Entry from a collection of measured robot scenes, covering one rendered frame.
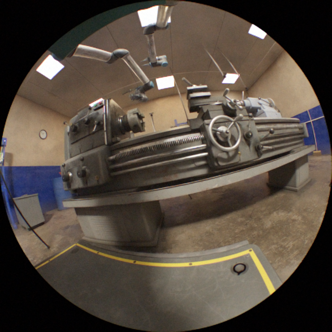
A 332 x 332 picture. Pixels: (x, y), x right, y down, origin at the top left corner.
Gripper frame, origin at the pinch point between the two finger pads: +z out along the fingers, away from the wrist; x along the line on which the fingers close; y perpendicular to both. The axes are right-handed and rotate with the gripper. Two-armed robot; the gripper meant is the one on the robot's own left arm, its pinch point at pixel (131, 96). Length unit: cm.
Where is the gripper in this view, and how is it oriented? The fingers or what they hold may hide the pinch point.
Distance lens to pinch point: 125.5
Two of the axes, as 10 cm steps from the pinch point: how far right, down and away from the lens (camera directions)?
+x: -9.4, 1.2, 3.1
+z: -2.4, 4.1, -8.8
